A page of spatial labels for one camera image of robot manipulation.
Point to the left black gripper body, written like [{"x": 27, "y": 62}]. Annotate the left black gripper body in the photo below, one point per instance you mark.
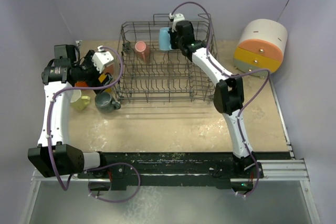
[{"x": 87, "y": 72}]

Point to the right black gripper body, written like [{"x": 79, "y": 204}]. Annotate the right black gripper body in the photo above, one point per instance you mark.
[{"x": 175, "y": 42}]

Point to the orange mug black handle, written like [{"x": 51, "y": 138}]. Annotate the orange mug black handle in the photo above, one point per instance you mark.
[{"x": 81, "y": 84}]

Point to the tall pink tumbler cup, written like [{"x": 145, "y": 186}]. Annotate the tall pink tumbler cup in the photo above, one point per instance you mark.
[{"x": 109, "y": 69}]

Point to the light blue mug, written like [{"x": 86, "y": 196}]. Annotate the light blue mug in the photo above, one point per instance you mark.
[{"x": 164, "y": 39}]

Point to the grey mug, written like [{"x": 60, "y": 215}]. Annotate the grey mug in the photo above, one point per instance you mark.
[{"x": 105, "y": 103}]

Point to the light green faceted mug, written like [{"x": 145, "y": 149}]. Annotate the light green faceted mug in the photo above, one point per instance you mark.
[{"x": 78, "y": 101}]

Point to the small pink mug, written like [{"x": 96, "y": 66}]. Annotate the small pink mug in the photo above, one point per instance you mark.
[{"x": 142, "y": 51}]

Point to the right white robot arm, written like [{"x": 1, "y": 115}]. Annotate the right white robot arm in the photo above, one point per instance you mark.
[{"x": 228, "y": 95}]

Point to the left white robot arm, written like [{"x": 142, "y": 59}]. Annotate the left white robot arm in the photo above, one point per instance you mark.
[{"x": 54, "y": 155}]

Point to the round pastel drawer cabinet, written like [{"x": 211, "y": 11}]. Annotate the round pastel drawer cabinet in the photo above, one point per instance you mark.
[{"x": 261, "y": 46}]

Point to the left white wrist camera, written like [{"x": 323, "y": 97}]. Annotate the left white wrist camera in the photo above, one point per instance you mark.
[{"x": 102, "y": 59}]

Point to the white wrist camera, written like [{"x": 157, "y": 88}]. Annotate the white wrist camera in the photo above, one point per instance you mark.
[
  {"x": 175, "y": 18},
  {"x": 102, "y": 59}
]

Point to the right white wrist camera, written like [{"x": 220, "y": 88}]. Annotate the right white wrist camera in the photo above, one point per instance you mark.
[{"x": 175, "y": 18}]

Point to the grey wire dish rack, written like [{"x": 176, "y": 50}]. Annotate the grey wire dish rack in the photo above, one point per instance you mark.
[{"x": 168, "y": 77}]

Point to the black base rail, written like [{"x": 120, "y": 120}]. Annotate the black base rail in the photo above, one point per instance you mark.
[{"x": 198, "y": 169}]

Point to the aluminium frame rail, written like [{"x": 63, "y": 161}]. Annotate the aluminium frame rail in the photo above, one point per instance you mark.
[{"x": 270, "y": 170}]

